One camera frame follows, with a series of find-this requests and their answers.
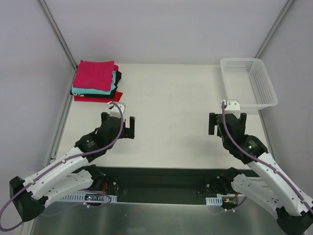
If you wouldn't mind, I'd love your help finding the red t shirt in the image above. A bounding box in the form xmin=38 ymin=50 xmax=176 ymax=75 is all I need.
xmin=74 ymin=92 xmax=123 ymax=103

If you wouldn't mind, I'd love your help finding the white plastic laundry basket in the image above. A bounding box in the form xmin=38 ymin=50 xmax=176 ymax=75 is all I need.
xmin=220 ymin=58 xmax=278 ymax=110

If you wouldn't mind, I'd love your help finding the teal t shirt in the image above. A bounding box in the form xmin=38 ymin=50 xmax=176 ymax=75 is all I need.
xmin=71 ymin=71 xmax=118 ymax=95

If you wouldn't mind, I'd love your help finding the pink t shirt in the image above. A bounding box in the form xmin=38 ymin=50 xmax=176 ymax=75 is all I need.
xmin=72 ymin=60 xmax=119 ymax=91

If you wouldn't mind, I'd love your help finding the black t shirt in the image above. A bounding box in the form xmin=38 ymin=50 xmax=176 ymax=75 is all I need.
xmin=70 ymin=71 xmax=122 ymax=99

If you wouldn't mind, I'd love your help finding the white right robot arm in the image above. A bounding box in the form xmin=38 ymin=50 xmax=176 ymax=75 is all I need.
xmin=208 ymin=113 xmax=313 ymax=235

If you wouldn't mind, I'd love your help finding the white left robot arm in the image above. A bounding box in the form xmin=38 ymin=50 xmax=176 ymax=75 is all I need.
xmin=9 ymin=112 xmax=135 ymax=222

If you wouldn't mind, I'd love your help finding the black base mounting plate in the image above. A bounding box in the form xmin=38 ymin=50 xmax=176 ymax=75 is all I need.
xmin=74 ymin=166 xmax=254 ymax=204

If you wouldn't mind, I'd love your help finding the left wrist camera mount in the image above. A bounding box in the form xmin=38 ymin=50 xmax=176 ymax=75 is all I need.
xmin=108 ymin=101 xmax=126 ymax=118

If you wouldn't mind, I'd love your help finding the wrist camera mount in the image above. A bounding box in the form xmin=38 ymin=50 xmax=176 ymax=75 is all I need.
xmin=108 ymin=101 xmax=126 ymax=118
xmin=221 ymin=99 xmax=241 ymax=116

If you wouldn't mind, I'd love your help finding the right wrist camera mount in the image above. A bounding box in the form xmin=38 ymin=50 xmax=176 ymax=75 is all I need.
xmin=221 ymin=99 xmax=241 ymax=116

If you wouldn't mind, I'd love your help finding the aluminium frame rail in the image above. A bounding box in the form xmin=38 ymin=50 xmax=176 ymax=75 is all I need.
xmin=30 ymin=171 xmax=296 ymax=198

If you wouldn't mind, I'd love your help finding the right white cable duct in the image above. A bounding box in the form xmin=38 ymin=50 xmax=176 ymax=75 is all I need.
xmin=205 ymin=196 xmax=223 ymax=206

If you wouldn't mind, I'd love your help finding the white cable duct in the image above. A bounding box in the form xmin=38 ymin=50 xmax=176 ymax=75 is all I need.
xmin=205 ymin=196 xmax=223 ymax=206
xmin=58 ymin=192 xmax=117 ymax=203

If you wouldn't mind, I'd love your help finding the left white cable duct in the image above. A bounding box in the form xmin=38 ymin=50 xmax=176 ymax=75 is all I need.
xmin=58 ymin=192 xmax=117 ymax=203

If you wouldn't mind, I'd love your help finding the right aluminium corner post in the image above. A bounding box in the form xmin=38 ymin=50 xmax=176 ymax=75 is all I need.
xmin=254 ymin=0 xmax=297 ymax=59

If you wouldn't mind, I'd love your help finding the aluminium corner post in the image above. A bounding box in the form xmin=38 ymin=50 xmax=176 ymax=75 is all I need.
xmin=254 ymin=0 xmax=297 ymax=59
xmin=37 ymin=0 xmax=78 ymax=71

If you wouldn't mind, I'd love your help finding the left aluminium corner post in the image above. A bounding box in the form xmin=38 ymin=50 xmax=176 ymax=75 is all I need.
xmin=37 ymin=0 xmax=78 ymax=71

